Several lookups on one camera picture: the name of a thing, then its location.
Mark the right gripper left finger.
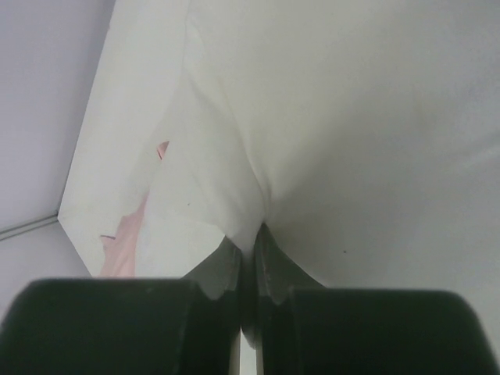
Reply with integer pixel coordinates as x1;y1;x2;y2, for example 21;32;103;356
182;237;241;300

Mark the pink Journey pillow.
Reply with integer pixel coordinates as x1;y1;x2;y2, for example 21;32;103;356
99;141;171;278

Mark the white pillow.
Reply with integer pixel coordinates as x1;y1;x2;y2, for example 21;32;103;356
137;1;499;293

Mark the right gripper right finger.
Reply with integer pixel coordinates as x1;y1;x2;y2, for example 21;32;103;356
253;224;324;305

